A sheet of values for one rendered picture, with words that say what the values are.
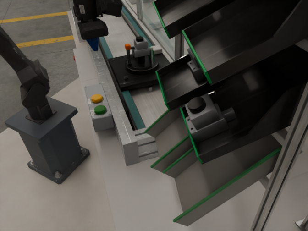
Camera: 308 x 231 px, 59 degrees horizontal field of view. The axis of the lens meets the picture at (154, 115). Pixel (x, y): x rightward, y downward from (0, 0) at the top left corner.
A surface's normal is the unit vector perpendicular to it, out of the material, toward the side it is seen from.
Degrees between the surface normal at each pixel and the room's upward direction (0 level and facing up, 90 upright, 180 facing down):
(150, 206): 0
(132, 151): 90
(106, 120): 90
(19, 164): 0
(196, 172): 45
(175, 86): 25
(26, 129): 0
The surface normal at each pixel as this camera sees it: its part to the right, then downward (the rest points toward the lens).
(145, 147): 0.32, 0.61
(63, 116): -0.04, -0.76
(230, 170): -0.73, -0.44
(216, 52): -0.46, -0.63
